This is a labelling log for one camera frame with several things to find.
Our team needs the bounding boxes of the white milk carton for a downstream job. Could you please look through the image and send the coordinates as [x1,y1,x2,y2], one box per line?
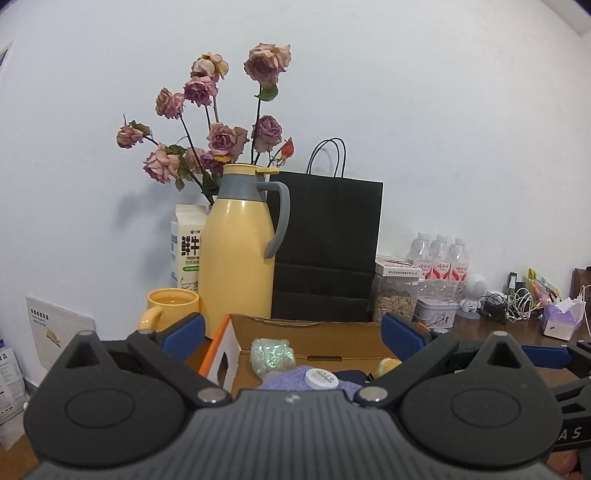
[168,204,211,291]

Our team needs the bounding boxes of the yellow plush toy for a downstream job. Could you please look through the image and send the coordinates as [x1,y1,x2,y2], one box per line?
[372,356,402,379]

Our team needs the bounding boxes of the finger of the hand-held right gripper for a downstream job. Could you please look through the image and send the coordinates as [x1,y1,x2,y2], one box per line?
[521,339,591,370]

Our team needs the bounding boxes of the purple knitted cloth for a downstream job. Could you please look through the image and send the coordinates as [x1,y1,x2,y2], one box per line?
[256,367,365,404]

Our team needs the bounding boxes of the stack of brochures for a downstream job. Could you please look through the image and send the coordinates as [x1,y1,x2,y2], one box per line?
[0,339,31,455]

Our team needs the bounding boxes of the flat white box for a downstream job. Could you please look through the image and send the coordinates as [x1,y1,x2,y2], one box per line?
[374,256,424,280]

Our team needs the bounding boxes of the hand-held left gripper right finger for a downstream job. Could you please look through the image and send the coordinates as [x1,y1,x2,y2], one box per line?
[355,312,528,409]

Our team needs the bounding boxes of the small white robot toy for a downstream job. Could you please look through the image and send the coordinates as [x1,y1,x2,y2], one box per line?
[457,272,490,321]

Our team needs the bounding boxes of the black paper bag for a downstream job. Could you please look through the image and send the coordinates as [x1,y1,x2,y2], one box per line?
[267,137,384,322]

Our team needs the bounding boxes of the brown wooden stand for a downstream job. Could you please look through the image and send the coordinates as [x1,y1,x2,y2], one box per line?
[571,267,591,301]

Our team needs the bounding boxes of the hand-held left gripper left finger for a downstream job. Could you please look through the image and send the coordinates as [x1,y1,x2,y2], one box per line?
[60,312,232,408]

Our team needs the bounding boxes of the white tin box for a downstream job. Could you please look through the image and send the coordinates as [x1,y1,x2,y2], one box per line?
[412,295,460,329]

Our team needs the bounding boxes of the yellow thermos jug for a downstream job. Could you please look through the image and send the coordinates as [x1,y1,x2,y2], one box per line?
[198,164,291,340]

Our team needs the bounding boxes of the white wall panel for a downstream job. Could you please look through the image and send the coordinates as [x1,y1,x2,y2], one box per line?
[25,295,98,372]

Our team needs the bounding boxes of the red cardboard box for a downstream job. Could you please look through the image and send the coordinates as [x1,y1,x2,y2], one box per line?
[198,313,404,402]

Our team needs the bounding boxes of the colourful snack packets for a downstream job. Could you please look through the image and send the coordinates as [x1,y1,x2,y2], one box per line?
[526,268,561,301]

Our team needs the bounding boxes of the dried pink rose bouquet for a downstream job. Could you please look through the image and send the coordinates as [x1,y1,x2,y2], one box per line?
[115,42,296,206]

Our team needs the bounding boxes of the clear jar of seeds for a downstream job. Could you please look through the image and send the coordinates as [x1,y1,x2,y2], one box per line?
[372,274,420,324]

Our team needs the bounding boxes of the tangle of charger cables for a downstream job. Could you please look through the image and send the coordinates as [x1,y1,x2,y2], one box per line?
[480,286,541,324]

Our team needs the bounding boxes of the ribbed white lid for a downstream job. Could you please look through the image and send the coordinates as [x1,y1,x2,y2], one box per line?
[303,368,339,391]

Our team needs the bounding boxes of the iridescent green scrunchie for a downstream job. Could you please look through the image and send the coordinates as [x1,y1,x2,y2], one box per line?
[249,337,296,381]

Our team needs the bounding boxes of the yellow mug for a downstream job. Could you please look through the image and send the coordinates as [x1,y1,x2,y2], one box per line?
[137,287,201,342]

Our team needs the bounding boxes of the purple tissue box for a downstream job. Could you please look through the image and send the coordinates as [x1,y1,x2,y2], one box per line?
[541,295,587,342]

